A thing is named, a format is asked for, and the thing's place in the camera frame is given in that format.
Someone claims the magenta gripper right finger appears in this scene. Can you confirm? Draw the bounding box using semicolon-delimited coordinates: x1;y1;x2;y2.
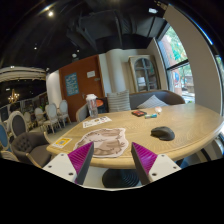
131;142;180;185

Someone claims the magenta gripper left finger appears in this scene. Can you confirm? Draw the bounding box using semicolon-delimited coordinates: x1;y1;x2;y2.
43;142;94;185

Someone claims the dark grey computer mouse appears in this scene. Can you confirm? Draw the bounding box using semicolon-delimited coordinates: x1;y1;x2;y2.
151;126;175;141

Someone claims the brown cat-shaped mouse pad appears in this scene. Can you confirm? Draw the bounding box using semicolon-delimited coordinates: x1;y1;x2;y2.
75;128;129;158

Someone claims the yellow QR code sticker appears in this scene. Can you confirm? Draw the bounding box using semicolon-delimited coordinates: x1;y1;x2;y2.
53;138;71;148

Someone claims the round wooden table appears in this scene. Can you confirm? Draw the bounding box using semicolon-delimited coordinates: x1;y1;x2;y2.
46;103;224;189

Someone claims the dark grey tufted armchair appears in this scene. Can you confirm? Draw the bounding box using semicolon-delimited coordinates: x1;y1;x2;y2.
11;132;51;168

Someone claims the green white small tube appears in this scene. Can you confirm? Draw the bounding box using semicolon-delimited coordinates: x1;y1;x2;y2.
145;114;157;119

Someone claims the white paper menu sheet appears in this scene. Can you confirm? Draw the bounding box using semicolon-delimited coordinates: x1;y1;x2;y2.
83;116;112;128

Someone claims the black red card box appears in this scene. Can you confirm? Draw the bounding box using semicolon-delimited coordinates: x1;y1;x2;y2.
132;110;147;117

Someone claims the small pink white object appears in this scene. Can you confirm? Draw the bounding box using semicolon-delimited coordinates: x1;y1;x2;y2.
155;106;162;114

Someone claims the white oval-back chair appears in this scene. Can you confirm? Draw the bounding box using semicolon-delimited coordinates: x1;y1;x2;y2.
58;100;70;122
44;103;61;132

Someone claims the light grey pillow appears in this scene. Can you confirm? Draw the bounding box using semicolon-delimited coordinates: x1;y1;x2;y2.
137;95;166;109

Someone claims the grey sofa bench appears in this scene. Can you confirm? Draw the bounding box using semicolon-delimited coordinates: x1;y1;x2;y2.
75;89;186;123

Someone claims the grey oval-back chair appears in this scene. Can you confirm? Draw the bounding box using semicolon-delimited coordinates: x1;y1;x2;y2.
9;111;28;138

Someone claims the striped grey cushion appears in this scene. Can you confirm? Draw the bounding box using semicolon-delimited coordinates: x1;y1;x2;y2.
107;90;131;112

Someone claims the blue oval-back chair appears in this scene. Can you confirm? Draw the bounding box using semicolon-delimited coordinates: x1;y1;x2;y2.
0;122;10;151

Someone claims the orange wooden door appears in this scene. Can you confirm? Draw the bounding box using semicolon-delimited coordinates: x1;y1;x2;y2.
59;55;104;121

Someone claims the gold chandelier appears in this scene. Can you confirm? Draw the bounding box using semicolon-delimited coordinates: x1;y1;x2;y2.
8;90;19;104

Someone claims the arched wooden cabinet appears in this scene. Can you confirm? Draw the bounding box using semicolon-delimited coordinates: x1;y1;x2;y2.
128;55;160;92

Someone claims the teal wall poster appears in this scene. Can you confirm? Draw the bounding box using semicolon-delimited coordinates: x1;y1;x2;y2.
65;73;79;96

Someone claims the black ceiling duct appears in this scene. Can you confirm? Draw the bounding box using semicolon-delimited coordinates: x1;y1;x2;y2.
67;10;166;52

